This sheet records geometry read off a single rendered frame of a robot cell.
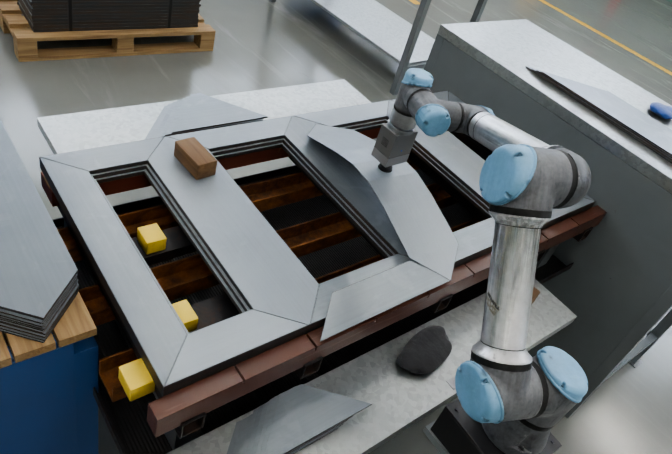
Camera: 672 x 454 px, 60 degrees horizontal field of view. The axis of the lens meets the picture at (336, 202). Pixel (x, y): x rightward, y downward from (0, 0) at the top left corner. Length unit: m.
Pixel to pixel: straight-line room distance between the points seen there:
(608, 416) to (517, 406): 1.59
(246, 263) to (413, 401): 0.52
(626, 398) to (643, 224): 0.98
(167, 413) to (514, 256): 0.70
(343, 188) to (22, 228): 0.83
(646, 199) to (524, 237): 1.05
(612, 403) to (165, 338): 2.06
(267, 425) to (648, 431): 1.90
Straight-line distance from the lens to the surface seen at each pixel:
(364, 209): 1.64
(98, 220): 1.46
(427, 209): 1.63
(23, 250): 1.40
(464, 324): 1.70
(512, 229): 1.14
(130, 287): 1.31
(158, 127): 1.93
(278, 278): 1.37
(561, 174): 1.16
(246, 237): 1.45
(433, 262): 1.55
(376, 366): 1.50
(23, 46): 3.79
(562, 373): 1.27
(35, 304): 1.30
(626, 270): 2.25
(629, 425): 2.82
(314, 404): 1.35
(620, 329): 2.34
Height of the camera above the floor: 1.84
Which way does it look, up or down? 37 degrees down
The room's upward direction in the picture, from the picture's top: 18 degrees clockwise
